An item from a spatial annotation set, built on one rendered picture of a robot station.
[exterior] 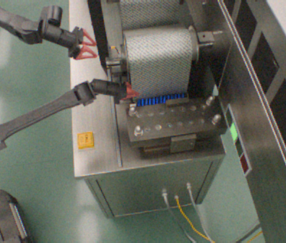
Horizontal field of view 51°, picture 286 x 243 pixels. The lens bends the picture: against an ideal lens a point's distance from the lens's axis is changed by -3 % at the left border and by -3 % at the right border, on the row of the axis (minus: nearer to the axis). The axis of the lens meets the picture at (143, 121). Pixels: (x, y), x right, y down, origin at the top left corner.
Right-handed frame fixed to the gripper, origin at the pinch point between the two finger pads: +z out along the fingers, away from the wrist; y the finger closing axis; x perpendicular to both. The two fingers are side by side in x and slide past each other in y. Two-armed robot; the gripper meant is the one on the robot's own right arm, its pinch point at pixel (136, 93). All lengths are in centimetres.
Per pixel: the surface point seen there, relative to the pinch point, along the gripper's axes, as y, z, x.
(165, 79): 0.3, 6.3, 12.3
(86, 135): 8.4, -14.2, -24.5
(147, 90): 0.3, 3.0, 3.9
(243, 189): 19, 112, -59
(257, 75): 27, 8, 50
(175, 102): 5.8, 14.3, 6.0
